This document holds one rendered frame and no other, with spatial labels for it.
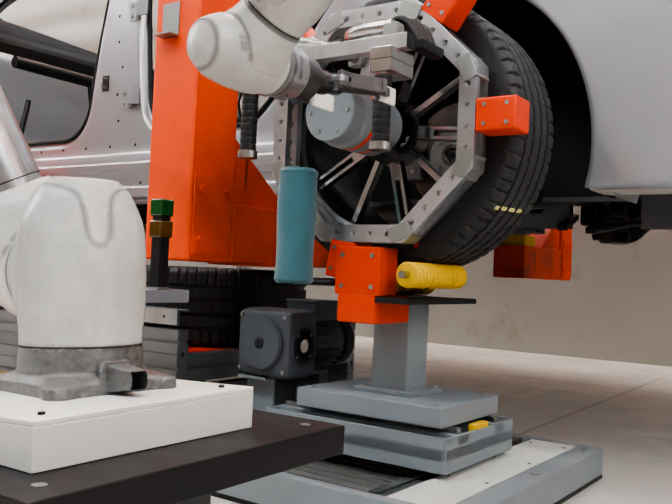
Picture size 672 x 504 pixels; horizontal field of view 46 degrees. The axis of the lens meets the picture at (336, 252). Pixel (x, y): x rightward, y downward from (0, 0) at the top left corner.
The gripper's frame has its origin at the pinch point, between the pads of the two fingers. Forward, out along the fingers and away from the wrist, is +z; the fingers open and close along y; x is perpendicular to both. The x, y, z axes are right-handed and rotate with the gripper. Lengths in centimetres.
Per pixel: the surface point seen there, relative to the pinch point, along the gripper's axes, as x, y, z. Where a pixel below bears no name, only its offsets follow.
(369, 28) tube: 16.7, -4.8, 9.6
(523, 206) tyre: -15, 11, 53
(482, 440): -69, 5, 49
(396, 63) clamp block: 8.6, 2.5, 8.6
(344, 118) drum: 0.1, -12.9, 14.0
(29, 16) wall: 246, -733, 407
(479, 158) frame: -6.9, 10.0, 31.4
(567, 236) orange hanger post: -7, -63, 301
